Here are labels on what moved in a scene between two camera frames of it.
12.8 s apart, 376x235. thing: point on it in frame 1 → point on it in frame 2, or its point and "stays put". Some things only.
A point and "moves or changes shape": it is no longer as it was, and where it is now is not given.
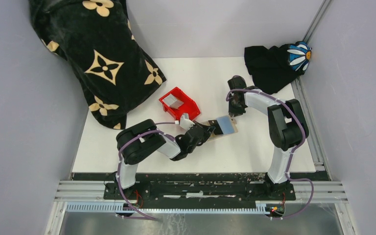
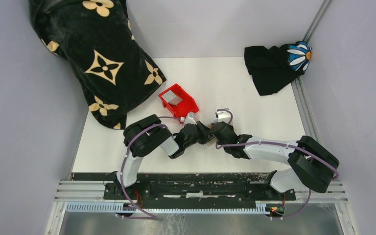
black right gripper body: (234, 108) → (230, 126)
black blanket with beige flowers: (95, 38) stays put
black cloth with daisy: (272, 68) stays put
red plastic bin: (176, 102) moves or changes shape
